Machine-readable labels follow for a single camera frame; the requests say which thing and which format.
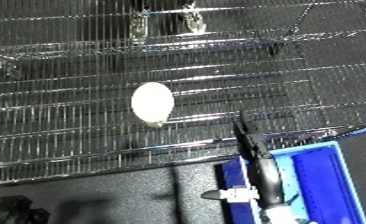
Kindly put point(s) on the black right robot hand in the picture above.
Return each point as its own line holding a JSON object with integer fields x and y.
{"x": 267, "y": 176}

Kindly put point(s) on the white paper cup green band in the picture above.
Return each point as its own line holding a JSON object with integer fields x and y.
{"x": 153, "y": 101}

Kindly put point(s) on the pale right robot arm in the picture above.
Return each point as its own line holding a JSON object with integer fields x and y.
{"x": 286, "y": 216}

